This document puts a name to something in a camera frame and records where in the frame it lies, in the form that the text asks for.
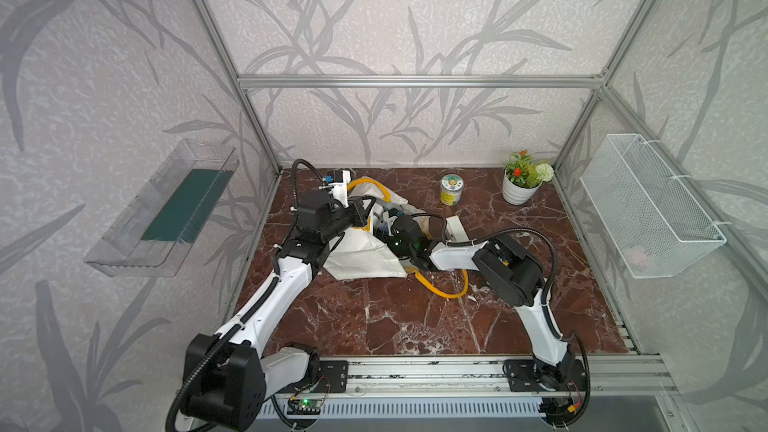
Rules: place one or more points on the white canvas bag yellow handles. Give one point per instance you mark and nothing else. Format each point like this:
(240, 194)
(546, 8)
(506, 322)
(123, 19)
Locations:
(364, 253)

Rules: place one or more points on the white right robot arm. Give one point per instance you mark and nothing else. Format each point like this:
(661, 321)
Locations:
(520, 265)

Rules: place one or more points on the green circuit board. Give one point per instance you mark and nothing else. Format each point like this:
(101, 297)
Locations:
(305, 406)

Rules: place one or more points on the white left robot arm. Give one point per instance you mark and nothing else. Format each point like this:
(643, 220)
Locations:
(226, 376)

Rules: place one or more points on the clear plastic wall tray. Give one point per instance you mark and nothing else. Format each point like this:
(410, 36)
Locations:
(154, 234)

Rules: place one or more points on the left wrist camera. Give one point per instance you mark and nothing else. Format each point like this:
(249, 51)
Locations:
(336, 183)

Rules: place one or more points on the white rectangular alarm clock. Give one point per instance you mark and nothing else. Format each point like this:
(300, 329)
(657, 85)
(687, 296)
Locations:
(454, 230)

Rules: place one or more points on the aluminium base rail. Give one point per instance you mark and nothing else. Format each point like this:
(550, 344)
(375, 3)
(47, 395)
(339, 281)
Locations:
(613, 390)

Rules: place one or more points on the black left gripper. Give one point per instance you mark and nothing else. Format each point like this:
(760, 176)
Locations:
(358, 214)

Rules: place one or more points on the white wire mesh basket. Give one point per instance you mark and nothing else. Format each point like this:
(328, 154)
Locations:
(654, 221)

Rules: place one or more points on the white potted artificial plant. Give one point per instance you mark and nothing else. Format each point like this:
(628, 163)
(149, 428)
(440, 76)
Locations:
(523, 176)

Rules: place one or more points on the aluminium cage frame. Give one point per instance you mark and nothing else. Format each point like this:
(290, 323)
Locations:
(600, 85)

